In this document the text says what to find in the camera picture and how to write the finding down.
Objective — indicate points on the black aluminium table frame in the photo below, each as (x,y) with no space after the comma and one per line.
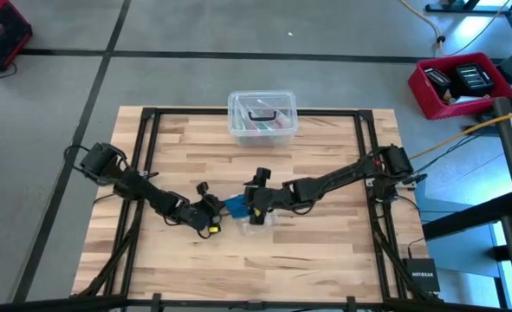
(364,143)

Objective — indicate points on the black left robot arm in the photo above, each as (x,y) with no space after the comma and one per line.
(130,182)

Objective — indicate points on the red plastic crate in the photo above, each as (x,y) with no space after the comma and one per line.
(429,104)

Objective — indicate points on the clear plastic storage box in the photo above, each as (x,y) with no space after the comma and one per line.
(262,108)

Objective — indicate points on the black tool battery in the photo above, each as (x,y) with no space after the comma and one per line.
(437,80)

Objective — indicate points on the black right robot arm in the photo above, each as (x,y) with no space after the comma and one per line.
(346,173)

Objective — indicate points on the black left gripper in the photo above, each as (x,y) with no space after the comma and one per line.
(201,212)

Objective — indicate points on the black floor stand base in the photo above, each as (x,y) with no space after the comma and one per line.
(476,8)

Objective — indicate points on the clear plastic bag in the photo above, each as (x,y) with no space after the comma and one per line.
(262,224)

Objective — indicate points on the blue elastic bandage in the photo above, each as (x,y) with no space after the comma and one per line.
(237,206)

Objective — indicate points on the red tool case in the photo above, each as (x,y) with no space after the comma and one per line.
(0,34)

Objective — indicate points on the black ribbed charger block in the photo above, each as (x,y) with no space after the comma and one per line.
(472,78)

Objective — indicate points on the black Netgear network switch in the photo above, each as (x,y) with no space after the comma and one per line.
(422,275)

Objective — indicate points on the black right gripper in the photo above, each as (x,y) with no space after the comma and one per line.
(270,199)

